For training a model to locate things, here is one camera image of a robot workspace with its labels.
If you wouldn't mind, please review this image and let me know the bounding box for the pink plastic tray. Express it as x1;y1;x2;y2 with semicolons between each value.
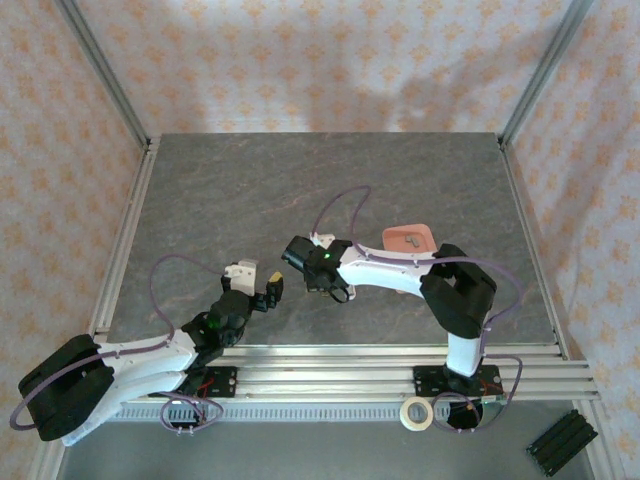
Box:
381;224;437;296

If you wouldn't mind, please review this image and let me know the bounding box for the white tape roll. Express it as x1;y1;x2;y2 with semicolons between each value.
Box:
399;397;434;432

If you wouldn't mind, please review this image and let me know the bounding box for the black extrusion block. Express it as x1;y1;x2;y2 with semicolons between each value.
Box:
525;409;600;476

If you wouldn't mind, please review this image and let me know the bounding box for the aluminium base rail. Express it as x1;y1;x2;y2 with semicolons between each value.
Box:
114;342;601;404

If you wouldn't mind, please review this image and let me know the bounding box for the grey slotted cable duct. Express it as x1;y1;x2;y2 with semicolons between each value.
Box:
107;402;501;424

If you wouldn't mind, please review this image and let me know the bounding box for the aluminium table side rail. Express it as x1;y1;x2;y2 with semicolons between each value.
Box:
89;135;162;337
497;135;574;361

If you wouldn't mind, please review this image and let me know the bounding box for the aluminium frame post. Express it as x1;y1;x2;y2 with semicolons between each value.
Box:
53;0;154;151
498;0;596;149

